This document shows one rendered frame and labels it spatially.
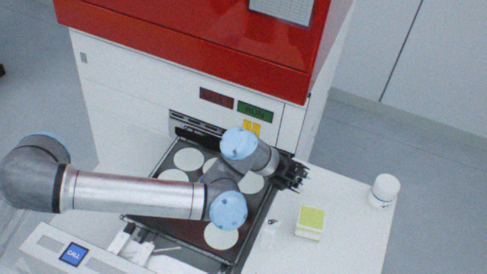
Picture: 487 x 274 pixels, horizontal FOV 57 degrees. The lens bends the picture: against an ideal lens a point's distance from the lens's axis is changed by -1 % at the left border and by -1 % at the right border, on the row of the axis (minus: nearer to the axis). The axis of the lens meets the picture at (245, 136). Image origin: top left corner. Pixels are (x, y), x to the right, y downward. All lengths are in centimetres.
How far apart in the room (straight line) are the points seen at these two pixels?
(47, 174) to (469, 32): 239
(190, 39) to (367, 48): 181
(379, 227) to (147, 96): 86
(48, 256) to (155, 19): 69
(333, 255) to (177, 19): 76
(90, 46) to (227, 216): 89
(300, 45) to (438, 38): 178
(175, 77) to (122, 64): 20
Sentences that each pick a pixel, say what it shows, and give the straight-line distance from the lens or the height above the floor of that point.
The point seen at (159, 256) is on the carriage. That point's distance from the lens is 134.
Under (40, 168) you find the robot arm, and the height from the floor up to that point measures 139.
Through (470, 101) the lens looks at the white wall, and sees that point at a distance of 308.
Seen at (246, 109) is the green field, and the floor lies 110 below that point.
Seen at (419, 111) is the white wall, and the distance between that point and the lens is 315.
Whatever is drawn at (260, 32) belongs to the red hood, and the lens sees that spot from 116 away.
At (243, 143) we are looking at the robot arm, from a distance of 98.
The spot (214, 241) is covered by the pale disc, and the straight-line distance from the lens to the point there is 134.
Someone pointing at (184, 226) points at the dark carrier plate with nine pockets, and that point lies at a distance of 136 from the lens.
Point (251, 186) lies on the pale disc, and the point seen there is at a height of 90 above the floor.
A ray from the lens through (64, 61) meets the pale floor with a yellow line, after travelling 343.
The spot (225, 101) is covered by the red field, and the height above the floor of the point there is 110.
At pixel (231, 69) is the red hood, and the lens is 126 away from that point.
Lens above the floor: 206
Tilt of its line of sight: 47 degrees down
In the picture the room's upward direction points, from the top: 8 degrees clockwise
